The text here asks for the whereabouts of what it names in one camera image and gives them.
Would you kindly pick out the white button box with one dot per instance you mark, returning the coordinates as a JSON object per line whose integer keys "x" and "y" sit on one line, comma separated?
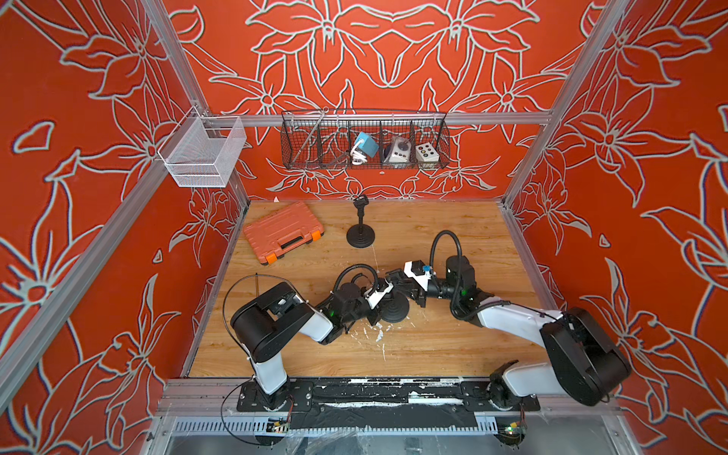
{"x": 427, "y": 156}

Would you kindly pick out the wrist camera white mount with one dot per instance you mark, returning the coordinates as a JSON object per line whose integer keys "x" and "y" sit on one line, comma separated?
{"x": 377, "y": 293}
{"x": 421, "y": 273}

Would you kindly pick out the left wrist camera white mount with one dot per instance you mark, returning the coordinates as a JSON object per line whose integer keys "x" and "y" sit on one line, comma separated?
{"x": 377, "y": 293}

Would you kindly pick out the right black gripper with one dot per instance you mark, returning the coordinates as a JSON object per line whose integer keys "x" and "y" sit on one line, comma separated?
{"x": 419, "y": 295}

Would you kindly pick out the teal box in basket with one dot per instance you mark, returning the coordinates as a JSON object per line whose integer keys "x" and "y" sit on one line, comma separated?
{"x": 366, "y": 145}

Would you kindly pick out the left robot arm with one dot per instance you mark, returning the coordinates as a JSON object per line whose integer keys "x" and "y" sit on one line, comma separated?
{"x": 265, "y": 325}

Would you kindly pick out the black round stand base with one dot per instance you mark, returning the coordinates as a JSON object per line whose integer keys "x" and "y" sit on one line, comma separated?
{"x": 360, "y": 236}

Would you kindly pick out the black wire wall basket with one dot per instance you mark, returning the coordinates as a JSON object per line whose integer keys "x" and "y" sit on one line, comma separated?
{"x": 333, "y": 139}

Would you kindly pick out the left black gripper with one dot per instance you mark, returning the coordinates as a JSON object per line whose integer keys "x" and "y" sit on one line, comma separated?
{"x": 375, "y": 316}

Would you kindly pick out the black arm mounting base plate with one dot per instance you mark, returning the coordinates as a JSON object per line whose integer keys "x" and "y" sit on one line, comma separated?
{"x": 385, "y": 404}

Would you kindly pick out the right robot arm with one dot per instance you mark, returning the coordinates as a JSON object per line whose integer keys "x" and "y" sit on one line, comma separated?
{"x": 583, "y": 362}

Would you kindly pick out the orange plastic tool case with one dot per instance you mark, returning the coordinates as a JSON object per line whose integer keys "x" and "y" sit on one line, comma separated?
{"x": 280, "y": 232}

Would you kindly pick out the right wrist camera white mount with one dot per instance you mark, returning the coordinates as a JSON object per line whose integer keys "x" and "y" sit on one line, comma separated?
{"x": 421, "y": 273}

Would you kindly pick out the white device black knobs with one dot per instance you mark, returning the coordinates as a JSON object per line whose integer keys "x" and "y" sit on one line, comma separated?
{"x": 398, "y": 153}

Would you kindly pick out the clear plastic wall bin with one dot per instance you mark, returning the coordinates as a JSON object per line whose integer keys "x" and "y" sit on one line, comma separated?
{"x": 202, "y": 154}

